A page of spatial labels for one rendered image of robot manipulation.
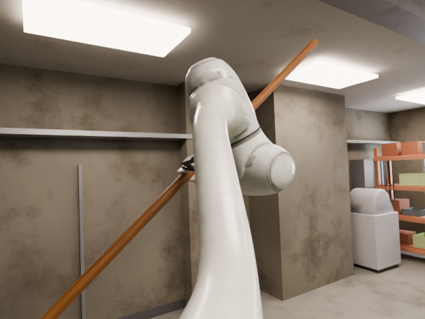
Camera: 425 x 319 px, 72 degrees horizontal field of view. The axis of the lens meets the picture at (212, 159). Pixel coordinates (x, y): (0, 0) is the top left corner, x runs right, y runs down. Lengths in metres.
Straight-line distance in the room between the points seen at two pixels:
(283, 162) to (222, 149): 0.19
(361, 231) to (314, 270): 1.46
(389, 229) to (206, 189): 6.16
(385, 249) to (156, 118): 4.67
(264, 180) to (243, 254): 0.25
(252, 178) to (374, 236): 5.64
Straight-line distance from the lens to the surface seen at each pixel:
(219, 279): 0.28
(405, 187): 7.02
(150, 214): 0.85
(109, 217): 4.03
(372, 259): 6.27
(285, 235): 4.66
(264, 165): 0.53
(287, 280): 4.84
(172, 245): 4.39
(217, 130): 0.41
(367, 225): 6.18
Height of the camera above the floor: 1.97
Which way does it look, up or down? 2 degrees up
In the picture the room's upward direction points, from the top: 2 degrees counter-clockwise
